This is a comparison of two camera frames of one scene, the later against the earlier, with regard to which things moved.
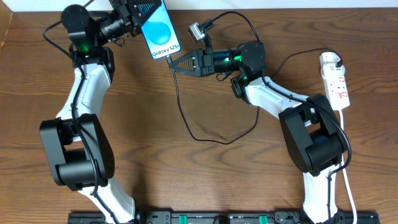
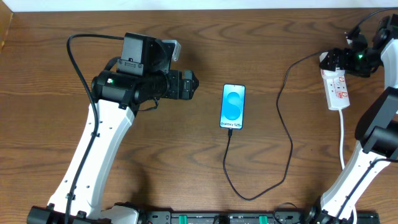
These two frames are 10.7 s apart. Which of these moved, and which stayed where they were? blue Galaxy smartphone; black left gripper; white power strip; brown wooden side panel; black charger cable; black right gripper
Moved: black right gripper; blue Galaxy smartphone; black charger cable; black left gripper
Stayed: brown wooden side panel; white power strip
